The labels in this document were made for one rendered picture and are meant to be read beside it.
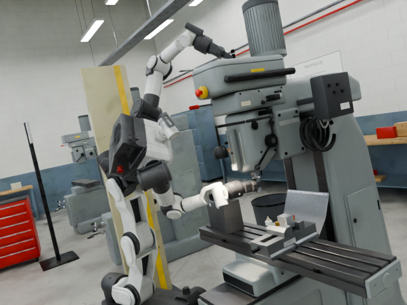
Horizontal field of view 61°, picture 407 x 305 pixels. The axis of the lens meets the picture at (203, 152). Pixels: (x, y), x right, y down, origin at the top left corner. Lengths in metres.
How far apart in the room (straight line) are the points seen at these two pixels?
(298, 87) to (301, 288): 1.08
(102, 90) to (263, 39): 1.82
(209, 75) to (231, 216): 0.87
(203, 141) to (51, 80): 4.65
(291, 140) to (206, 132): 7.35
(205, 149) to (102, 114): 6.07
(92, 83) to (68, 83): 7.53
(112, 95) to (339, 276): 2.51
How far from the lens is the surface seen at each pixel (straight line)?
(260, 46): 1.96
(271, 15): 2.00
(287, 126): 1.89
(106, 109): 3.32
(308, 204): 2.15
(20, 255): 6.09
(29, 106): 10.60
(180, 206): 1.86
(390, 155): 6.31
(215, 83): 1.66
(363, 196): 2.24
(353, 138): 2.20
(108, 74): 3.39
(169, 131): 1.70
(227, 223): 2.10
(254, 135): 1.76
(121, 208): 2.02
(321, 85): 1.75
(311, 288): 2.07
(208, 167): 9.18
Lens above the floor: 1.61
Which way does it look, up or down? 5 degrees down
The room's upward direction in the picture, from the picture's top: 11 degrees counter-clockwise
